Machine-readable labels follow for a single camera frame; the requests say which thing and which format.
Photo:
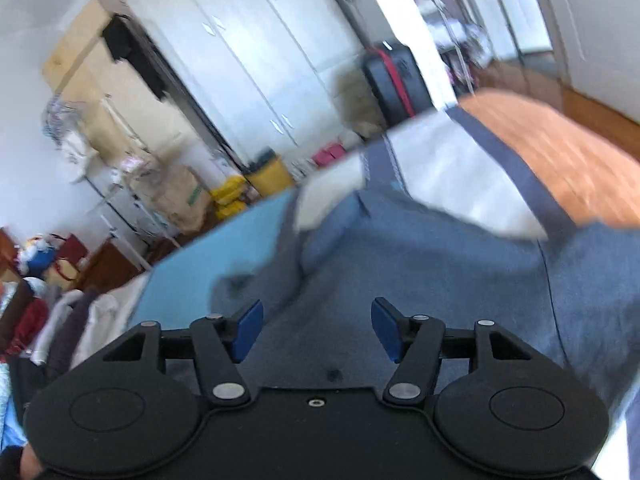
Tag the white metal shelf rack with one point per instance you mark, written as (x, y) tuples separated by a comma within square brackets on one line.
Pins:
[(99, 149)]

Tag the pink slippers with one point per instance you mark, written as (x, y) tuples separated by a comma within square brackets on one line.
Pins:
[(329, 154)]

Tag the white patterned bed cover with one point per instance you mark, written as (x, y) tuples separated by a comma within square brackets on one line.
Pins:
[(512, 165)]

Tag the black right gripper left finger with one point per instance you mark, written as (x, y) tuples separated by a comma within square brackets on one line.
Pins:
[(215, 345)]

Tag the dark grey garment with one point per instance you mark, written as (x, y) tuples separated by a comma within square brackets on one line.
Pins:
[(573, 297)]

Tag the light blue sheet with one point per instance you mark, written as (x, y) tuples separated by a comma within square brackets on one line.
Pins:
[(180, 287)]

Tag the yellow bag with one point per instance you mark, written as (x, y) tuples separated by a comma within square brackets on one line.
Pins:
[(229, 198)]

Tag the brown paper bag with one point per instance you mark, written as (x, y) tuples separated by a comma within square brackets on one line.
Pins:
[(182, 199)]

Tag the white wardrobe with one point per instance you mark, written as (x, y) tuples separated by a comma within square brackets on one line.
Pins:
[(281, 75)]

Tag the yellow bucket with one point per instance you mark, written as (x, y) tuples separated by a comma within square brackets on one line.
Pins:
[(268, 174)]

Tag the brown cardboard boxes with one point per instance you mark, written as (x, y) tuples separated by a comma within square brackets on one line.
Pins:
[(80, 68)]

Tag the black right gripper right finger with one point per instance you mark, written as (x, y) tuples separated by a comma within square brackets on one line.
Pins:
[(418, 344)]

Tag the black suitcase with red strap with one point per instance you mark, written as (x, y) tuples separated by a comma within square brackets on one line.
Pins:
[(396, 82)]

